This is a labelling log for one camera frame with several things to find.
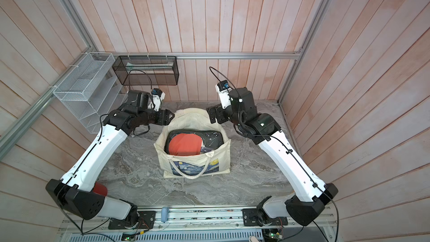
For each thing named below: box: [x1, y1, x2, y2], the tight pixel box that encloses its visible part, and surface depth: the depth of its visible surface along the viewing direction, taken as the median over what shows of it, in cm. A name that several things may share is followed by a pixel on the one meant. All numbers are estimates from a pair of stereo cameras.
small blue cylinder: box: [161, 206, 170, 223], surface depth 74 cm
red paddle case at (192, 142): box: [164, 128, 225, 156], surface depth 81 cm
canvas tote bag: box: [153, 108, 232, 179], surface depth 73 cm
